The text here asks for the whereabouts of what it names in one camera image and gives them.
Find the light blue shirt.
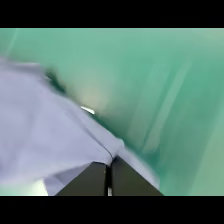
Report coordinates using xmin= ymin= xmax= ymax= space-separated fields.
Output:
xmin=0 ymin=57 xmax=161 ymax=197

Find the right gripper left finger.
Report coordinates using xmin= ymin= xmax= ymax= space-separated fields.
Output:
xmin=55 ymin=161 xmax=108 ymax=197

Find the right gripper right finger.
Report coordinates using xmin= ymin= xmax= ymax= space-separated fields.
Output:
xmin=111 ymin=156 xmax=164 ymax=197

